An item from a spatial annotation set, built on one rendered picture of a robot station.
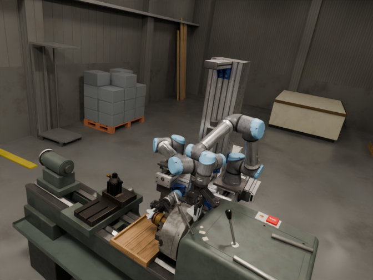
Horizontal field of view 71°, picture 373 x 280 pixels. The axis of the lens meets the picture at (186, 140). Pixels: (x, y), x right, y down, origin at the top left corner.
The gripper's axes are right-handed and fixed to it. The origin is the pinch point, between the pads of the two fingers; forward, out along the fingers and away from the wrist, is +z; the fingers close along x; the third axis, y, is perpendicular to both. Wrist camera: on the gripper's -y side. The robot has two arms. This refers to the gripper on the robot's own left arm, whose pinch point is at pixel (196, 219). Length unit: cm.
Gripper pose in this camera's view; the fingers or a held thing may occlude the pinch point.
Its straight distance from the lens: 140.9
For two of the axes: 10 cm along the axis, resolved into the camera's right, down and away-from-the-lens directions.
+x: -5.0, 0.9, -8.6
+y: -8.4, -3.0, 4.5
